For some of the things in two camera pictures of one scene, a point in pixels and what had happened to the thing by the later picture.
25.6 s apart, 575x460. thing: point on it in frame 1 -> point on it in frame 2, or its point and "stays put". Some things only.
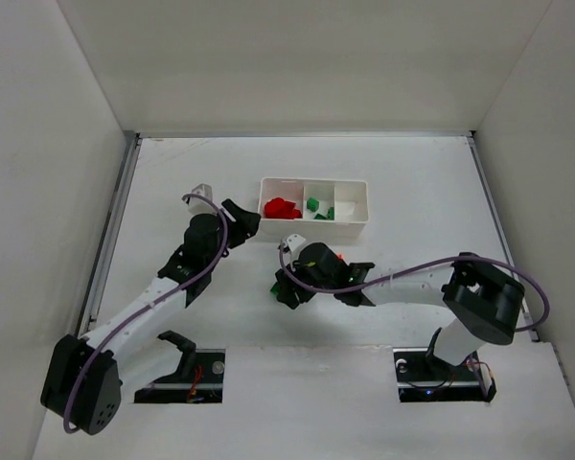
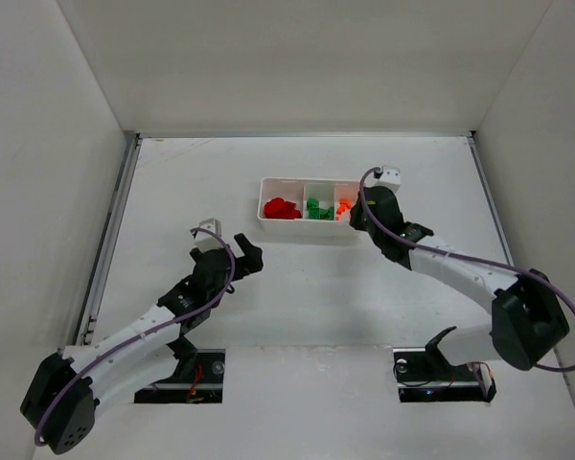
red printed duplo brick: x=277 y=208 stays put
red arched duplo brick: x=283 y=209 stays put
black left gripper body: x=237 y=223 -> x=240 y=259
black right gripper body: x=287 y=289 -> x=360 y=217
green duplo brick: x=312 y=204 stays put
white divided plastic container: x=349 y=197 stays put
